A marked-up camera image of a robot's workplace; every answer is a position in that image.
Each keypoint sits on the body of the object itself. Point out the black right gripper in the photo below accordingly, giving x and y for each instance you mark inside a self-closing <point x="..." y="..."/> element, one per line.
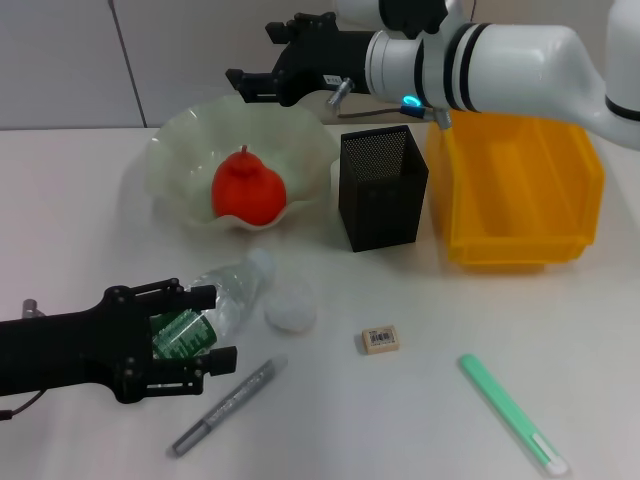
<point x="325" y="60"/>

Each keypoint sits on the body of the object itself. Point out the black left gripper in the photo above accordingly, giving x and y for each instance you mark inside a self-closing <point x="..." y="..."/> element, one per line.
<point x="65" y="350"/>

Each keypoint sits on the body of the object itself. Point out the clear water bottle green label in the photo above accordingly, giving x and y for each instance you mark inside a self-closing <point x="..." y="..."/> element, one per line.
<point x="235" y="295"/>

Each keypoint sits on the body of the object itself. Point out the white paper ball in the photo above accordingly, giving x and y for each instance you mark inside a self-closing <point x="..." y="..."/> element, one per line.
<point x="290" y="312"/>

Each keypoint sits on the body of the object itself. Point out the orange fruit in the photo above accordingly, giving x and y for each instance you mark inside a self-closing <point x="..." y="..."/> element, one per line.
<point x="247" y="192"/>

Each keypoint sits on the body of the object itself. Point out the mint green pen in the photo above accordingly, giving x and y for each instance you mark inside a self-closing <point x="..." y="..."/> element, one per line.
<point x="510" y="415"/>

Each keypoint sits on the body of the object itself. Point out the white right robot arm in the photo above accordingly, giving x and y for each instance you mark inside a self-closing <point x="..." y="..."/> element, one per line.
<point x="520" y="55"/>

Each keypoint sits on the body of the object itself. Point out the silver grey pen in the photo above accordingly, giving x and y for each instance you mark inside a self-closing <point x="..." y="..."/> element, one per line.
<point x="230" y="402"/>

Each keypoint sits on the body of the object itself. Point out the black mesh pen holder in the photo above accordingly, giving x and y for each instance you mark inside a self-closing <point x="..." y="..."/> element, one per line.
<point x="382" y="210"/>

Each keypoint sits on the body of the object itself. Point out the beige eraser with barcode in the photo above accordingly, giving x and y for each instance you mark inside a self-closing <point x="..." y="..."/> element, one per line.
<point x="380" y="340"/>

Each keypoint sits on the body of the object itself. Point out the pale green wavy glass bowl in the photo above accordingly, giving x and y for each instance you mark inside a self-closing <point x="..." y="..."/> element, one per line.
<point x="180" y="165"/>

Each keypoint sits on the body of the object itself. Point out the yellow plastic bin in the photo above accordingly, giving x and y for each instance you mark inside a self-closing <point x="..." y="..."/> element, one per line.
<point x="520" y="200"/>

